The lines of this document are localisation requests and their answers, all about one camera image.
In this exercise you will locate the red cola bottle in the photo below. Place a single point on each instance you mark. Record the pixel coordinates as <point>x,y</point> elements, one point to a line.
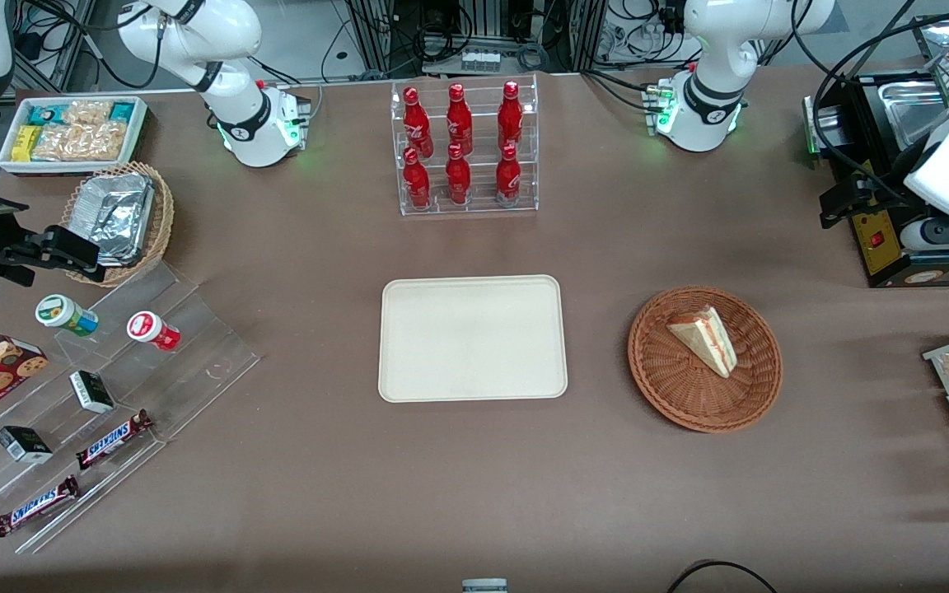
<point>459,119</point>
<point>458,179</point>
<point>417,183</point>
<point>417,123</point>
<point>508,177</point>
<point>510,115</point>

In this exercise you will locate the triangular sandwich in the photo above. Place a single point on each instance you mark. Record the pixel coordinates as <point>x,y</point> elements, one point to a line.
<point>709,342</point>

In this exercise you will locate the brown round wicker basket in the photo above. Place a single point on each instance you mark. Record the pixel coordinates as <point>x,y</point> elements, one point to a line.
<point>680,387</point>

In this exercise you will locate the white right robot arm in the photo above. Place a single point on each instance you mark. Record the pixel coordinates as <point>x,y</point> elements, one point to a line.
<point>237,115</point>

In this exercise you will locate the cream plastic serving tray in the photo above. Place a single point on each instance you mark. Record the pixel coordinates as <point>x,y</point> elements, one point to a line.
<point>473,339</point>

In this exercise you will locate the black sandwich press machine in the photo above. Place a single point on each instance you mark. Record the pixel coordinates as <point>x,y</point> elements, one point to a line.
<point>886,255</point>

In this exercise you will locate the clear acrylic stepped display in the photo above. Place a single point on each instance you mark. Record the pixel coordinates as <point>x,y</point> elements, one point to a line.
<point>186,362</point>

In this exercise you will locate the light wicker basket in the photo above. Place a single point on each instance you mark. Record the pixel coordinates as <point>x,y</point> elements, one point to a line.
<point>161,222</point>

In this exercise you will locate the aluminium foil container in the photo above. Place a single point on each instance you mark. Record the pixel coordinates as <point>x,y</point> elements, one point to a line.
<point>116,214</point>

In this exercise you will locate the small black carton box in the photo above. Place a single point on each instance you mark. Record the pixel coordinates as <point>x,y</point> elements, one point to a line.
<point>92,392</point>
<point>23,445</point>

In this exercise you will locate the white rectangular snack bin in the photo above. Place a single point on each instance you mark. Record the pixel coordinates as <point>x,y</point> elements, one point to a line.
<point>7,165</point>

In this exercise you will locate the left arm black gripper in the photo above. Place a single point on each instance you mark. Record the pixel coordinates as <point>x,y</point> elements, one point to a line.
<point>889,186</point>

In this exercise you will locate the small clear cracker bag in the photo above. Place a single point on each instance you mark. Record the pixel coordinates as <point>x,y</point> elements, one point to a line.
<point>87,111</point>

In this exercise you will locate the aluminium frame post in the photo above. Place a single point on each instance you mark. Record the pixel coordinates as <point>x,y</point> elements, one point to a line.
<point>371,37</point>
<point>590,33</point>

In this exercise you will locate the teal snack packet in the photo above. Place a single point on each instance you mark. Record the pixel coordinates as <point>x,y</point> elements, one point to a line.
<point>48,114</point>

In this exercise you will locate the yellow snack packet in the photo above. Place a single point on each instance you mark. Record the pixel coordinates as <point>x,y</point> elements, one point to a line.
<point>25,142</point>

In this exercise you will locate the clear acrylic bottle rack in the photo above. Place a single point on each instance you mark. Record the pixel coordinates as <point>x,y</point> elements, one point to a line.
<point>483,210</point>

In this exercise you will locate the Snickers chocolate bar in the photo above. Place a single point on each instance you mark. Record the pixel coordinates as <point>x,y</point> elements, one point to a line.
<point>36,506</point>
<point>112,441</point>

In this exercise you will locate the grey power strip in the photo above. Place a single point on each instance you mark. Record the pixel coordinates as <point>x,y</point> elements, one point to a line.
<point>481,60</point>

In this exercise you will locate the red lid snack cup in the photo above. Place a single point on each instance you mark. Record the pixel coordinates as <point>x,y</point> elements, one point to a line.
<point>149,329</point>

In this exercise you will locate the green lid snack cup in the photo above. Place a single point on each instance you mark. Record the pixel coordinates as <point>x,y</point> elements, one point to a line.
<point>63,313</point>

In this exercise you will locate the grey device edge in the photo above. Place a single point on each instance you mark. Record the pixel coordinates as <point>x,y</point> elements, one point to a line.
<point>484,586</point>

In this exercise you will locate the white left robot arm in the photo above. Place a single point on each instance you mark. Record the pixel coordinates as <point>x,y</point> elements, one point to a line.
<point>705,107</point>

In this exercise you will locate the large clear cracker bag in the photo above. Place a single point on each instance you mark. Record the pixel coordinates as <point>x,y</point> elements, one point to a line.
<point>83,142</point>

